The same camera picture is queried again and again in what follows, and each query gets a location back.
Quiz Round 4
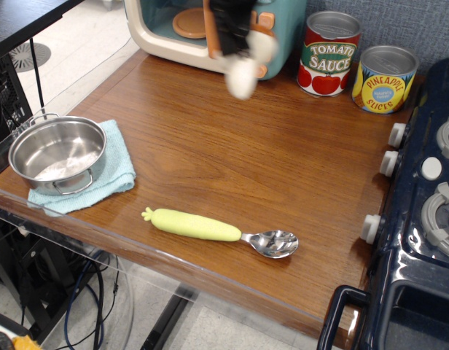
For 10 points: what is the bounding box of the pineapple slices can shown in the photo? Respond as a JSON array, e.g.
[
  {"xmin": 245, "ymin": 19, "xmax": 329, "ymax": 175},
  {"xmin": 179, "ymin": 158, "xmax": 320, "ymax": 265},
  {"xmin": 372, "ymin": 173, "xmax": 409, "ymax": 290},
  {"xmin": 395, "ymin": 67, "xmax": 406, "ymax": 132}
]
[{"xmin": 351, "ymin": 45, "xmax": 419, "ymax": 114}]

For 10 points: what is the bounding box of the white stove knob upper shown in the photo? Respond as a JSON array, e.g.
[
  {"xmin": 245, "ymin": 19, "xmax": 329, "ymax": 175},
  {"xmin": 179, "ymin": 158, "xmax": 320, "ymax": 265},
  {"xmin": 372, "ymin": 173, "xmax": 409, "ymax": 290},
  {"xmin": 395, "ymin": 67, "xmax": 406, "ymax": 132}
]
[{"xmin": 388, "ymin": 122, "xmax": 407, "ymax": 149}]

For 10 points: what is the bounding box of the light blue folded cloth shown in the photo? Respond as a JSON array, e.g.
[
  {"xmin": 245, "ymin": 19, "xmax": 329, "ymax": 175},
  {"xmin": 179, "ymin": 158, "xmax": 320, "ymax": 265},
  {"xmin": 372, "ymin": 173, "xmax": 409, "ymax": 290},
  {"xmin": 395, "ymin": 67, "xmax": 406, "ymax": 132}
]
[{"xmin": 28, "ymin": 120, "xmax": 136, "ymax": 217}]

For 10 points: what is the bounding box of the white plush mushroom toy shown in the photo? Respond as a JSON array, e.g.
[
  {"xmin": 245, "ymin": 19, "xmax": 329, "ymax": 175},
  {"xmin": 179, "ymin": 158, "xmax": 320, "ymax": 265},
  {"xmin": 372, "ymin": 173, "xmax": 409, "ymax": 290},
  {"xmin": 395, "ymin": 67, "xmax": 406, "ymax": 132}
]
[{"xmin": 215, "ymin": 25, "xmax": 278, "ymax": 100}]

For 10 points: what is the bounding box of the white stove knob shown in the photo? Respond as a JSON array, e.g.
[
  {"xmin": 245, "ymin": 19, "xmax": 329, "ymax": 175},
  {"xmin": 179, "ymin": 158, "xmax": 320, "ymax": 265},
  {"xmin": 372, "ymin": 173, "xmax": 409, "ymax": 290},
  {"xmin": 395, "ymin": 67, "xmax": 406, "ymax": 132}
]
[
  {"xmin": 380, "ymin": 151, "xmax": 399, "ymax": 177},
  {"xmin": 388, "ymin": 122, "xmax": 407, "ymax": 149},
  {"xmin": 360, "ymin": 214, "xmax": 381, "ymax": 244}
]

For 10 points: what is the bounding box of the white stove knob middle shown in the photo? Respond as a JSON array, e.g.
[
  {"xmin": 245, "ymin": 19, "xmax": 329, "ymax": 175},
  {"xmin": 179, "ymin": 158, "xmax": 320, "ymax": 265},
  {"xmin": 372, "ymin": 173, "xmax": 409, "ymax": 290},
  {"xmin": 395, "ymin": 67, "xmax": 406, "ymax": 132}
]
[{"xmin": 380, "ymin": 151, "xmax": 399, "ymax": 177}]

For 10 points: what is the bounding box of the blue cable under table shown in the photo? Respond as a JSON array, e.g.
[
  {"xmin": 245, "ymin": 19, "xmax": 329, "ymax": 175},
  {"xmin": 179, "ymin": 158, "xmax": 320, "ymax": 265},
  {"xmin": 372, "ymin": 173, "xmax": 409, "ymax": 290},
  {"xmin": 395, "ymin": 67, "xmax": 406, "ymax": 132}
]
[{"xmin": 63, "ymin": 254, "xmax": 105, "ymax": 350}]

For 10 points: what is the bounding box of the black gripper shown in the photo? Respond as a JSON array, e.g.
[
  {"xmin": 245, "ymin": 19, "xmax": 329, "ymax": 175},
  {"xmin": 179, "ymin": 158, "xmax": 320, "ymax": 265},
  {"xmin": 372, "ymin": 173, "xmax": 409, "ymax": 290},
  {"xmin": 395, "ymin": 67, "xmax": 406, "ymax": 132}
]
[{"xmin": 209, "ymin": 0, "xmax": 256, "ymax": 58}]

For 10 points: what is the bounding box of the teal toy microwave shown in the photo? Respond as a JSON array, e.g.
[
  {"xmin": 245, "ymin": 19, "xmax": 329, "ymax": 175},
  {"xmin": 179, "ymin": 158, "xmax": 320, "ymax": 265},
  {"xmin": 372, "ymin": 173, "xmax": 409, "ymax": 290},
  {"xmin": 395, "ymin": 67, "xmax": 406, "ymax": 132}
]
[{"xmin": 125, "ymin": 1, "xmax": 306, "ymax": 80}]

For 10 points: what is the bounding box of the stainless steel pot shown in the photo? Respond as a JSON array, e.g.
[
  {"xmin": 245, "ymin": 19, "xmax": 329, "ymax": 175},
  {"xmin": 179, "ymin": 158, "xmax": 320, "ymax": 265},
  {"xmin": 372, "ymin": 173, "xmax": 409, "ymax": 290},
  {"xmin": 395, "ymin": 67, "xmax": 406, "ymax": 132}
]
[{"xmin": 8, "ymin": 114, "xmax": 107, "ymax": 195}]

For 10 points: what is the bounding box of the tomato sauce can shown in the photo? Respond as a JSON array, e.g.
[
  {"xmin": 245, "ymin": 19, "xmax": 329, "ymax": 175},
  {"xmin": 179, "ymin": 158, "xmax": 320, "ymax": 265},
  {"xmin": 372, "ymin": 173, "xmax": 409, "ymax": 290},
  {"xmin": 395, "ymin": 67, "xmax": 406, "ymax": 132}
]
[{"xmin": 297, "ymin": 11, "xmax": 362, "ymax": 96}]

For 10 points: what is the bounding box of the white stove knob lower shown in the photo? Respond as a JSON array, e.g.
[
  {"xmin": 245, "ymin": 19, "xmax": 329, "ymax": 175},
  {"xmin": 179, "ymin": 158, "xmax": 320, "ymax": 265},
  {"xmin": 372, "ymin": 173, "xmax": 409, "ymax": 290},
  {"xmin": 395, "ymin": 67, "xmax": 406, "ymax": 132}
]
[{"xmin": 360, "ymin": 214, "xmax": 381, "ymax": 244}]

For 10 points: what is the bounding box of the black cable under table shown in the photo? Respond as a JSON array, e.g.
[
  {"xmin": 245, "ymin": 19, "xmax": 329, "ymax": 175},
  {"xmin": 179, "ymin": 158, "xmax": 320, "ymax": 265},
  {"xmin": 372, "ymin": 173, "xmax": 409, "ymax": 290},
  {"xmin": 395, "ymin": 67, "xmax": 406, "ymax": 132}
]
[{"xmin": 56, "ymin": 251, "xmax": 120, "ymax": 350}]

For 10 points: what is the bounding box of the black desk at left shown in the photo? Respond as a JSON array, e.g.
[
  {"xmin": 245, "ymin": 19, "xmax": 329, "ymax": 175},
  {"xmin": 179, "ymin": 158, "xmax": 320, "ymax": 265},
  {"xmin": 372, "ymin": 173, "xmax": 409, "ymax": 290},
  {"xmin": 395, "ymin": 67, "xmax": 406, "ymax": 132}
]
[{"xmin": 0, "ymin": 1, "xmax": 80, "ymax": 141}]

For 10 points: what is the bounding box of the spoon with green handle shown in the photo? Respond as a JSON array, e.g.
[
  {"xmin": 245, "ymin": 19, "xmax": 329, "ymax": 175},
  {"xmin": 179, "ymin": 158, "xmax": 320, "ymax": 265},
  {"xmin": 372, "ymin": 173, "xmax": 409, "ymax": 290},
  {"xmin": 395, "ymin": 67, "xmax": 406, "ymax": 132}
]
[{"xmin": 141, "ymin": 207, "xmax": 299, "ymax": 259}]

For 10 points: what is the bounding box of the dark blue toy stove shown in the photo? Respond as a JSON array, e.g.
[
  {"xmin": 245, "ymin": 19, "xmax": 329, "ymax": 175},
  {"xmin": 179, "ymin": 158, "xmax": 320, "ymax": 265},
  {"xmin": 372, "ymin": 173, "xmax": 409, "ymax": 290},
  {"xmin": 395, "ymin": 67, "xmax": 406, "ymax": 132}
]
[{"xmin": 318, "ymin": 58, "xmax": 449, "ymax": 349}]

